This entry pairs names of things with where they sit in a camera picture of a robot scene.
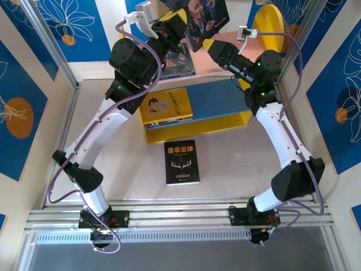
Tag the dark old man book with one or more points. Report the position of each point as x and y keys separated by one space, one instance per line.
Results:
x=180 y=65
x=203 y=19

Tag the yellow cartoon boy book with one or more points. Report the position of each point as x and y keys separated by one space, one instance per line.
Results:
x=169 y=104

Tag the black antler cover book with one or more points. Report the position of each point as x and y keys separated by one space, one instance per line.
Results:
x=182 y=166

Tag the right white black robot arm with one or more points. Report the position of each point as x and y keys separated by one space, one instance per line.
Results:
x=279 y=135

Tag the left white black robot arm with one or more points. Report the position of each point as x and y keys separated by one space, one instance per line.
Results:
x=96 y=130

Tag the yellow pink blue bookshelf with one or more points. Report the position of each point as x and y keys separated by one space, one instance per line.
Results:
x=220 y=104

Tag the aluminium frame post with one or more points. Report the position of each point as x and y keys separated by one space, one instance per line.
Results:
x=50 y=42
x=307 y=28

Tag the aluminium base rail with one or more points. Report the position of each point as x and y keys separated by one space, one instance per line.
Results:
x=183 y=214

